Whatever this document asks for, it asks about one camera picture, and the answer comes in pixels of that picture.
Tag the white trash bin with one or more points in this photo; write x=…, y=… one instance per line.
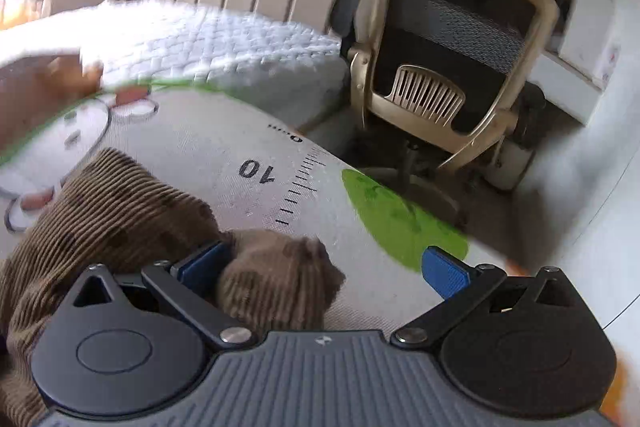
x=510, y=164

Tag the pale peach object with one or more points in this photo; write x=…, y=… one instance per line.
x=22, y=9

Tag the white desk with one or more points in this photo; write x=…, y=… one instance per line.
x=560, y=87

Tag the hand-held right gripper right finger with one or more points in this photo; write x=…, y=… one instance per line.
x=445, y=276

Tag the white quilted bed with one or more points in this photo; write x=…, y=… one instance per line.
x=210, y=37

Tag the white box on desk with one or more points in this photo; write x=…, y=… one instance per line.
x=590, y=32

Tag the brown cardboard box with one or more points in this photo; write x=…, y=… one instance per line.
x=35, y=92

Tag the cartoon printed play mat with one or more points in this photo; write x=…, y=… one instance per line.
x=210, y=132

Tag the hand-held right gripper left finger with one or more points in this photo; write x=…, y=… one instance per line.
x=200, y=268

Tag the beige mesh office chair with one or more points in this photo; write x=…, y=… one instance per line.
x=450, y=32

